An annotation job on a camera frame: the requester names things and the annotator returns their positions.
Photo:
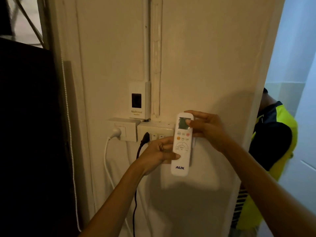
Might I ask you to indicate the dark window blind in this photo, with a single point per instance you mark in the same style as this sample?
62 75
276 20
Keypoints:
32 140

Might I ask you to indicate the white wall switch box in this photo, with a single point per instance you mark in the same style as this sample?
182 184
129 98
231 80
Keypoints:
155 132

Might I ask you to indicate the person's right thumb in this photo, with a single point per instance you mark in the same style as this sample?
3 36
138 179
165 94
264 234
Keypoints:
193 123

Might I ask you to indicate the white wall breaker box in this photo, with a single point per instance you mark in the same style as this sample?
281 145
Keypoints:
138 100

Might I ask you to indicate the person's left thumb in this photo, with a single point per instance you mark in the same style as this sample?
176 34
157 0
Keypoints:
173 156

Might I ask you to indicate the person's right forearm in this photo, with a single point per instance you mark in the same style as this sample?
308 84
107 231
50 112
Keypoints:
269 192

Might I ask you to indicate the person's left hand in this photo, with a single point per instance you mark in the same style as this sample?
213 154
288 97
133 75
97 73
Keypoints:
154 153

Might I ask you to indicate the person's right hand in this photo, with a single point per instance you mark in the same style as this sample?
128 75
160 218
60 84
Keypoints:
209 132

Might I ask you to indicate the white air conditioner remote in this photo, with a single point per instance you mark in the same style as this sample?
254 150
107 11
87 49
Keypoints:
182 145

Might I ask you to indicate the person's left forearm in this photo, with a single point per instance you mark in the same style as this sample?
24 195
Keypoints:
116 204

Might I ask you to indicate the white wall socket box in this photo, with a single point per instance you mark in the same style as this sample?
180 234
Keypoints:
124 129

